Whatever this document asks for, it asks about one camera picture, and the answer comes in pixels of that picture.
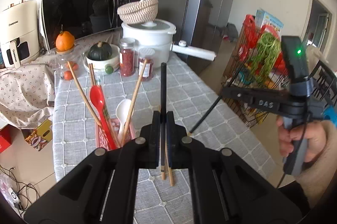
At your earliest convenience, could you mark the light wooden chopstick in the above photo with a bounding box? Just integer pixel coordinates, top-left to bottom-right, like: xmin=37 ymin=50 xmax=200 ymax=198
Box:
xmin=165 ymin=142 xmax=174 ymax=187
xmin=160 ymin=106 xmax=166 ymax=180

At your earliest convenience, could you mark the large orange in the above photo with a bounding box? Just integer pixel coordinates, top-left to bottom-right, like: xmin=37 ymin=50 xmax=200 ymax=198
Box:
xmin=55 ymin=26 xmax=75 ymax=52

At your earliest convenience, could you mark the red plastic spoon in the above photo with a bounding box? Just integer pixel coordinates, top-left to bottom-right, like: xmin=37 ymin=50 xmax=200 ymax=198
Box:
xmin=90 ymin=85 xmax=118 ymax=150

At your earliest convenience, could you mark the person's right hand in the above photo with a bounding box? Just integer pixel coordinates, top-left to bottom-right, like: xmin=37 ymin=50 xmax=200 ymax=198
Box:
xmin=276 ymin=116 xmax=330 ymax=163

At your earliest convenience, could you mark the white electric pot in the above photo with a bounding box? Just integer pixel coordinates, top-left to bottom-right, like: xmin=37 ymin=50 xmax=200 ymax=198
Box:
xmin=122 ymin=19 xmax=217 ymax=67

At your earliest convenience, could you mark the woven straw basket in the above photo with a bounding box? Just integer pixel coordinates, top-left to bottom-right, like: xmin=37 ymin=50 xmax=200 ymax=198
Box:
xmin=117 ymin=0 xmax=158 ymax=25

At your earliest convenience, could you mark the labelled dried fruit jar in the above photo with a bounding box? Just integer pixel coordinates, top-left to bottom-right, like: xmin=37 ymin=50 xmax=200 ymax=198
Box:
xmin=138 ymin=47 xmax=155 ymax=81

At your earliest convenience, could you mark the grey checked tablecloth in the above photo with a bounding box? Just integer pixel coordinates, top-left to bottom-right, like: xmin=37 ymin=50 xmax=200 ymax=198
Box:
xmin=52 ymin=56 xmax=275 ymax=223

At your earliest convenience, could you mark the pink perforated utensil holder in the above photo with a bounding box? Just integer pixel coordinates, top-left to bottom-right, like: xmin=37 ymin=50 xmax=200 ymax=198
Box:
xmin=95 ymin=118 xmax=136 ymax=150

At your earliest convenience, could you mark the clear glass jar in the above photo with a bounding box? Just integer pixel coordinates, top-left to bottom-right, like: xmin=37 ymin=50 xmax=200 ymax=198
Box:
xmin=52 ymin=46 xmax=80 ymax=81

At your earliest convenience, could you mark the floral cloth on counter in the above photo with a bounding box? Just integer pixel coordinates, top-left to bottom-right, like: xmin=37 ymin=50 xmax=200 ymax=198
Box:
xmin=1 ymin=29 xmax=122 ymax=129

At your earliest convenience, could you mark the cream air fryer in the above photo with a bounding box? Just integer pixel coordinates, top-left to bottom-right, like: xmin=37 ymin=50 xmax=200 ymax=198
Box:
xmin=1 ymin=0 xmax=39 ymax=69

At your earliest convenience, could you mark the wooden chopstick in holder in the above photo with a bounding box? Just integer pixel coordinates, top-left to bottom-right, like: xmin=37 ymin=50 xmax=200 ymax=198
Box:
xmin=122 ymin=59 xmax=147 ymax=146
xmin=67 ymin=61 xmax=102 ymax=127

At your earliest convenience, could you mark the black wire rack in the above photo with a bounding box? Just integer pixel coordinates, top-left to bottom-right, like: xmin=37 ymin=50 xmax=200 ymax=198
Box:
xmin=223 ymin=25 xmax=336 ymax=127

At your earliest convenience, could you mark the goji berry jar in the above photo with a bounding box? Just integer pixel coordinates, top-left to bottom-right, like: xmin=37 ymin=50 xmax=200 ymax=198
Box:
xmin=119 ymin=38 xmax=135 ymax=77

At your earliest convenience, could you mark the black microwave oven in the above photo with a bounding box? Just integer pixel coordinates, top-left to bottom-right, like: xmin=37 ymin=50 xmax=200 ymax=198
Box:
xmin=40 ymin=0 xmax=130 ymax=51

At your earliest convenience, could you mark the white fruit bowl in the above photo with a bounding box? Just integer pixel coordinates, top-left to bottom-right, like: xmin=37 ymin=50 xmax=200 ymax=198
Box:
xmin=83 ymin=44 xmax=119 ymax=73

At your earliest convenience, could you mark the dark green pumpkin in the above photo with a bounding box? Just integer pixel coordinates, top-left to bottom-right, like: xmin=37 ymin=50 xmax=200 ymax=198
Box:
xmin=87 ymin=41 xmax=112 ymax=61

